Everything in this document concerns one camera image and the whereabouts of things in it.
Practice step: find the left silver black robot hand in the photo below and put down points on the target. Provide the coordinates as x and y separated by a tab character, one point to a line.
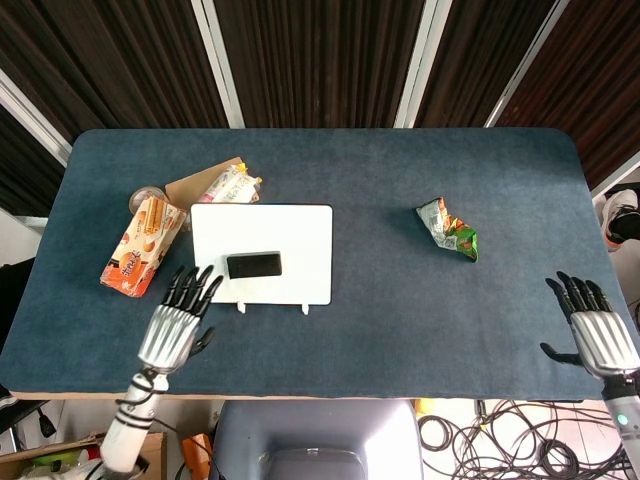
167	335

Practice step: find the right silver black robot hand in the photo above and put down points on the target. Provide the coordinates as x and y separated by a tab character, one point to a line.
600	335

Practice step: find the black rectangular eraser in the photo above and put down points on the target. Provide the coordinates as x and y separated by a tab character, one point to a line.
254	265

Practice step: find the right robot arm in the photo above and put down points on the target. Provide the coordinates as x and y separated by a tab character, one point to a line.
625	415

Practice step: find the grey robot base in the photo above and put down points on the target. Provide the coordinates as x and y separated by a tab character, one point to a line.
315	430

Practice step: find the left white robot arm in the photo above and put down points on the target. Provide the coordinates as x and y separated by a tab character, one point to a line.
125	440

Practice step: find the white whiteboard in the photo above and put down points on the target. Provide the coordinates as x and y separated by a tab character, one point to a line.
300	240

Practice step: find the white plastic board stand foot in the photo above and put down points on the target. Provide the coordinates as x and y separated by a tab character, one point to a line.
305	309
241	307

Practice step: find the orange biscuit box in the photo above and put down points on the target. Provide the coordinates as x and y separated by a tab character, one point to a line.
140	245

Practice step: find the white black sneaker orange sole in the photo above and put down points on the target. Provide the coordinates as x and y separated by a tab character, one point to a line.
622	220

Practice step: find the brown cardboard box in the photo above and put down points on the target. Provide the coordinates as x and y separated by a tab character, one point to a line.
157	455

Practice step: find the orange plastic bag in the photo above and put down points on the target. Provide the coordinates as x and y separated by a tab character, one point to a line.
196	455

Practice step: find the brown cardboard piece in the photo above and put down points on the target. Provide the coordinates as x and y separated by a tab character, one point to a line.
190	187

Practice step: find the black chair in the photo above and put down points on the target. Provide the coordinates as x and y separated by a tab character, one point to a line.
12	300

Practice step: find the white wafer snack packet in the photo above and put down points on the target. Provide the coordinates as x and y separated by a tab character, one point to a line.
232	187

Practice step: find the crumpled green snack bag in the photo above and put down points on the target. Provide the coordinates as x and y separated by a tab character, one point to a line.
447	230

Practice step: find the blue felt table mat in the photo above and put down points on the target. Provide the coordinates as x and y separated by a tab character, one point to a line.
375	340

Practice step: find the dark brown curtain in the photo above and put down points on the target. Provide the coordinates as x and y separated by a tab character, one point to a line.
320	55

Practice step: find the white frame post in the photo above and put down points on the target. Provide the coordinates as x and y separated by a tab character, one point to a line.
525	65
35	120
217	65
617	175
417	65

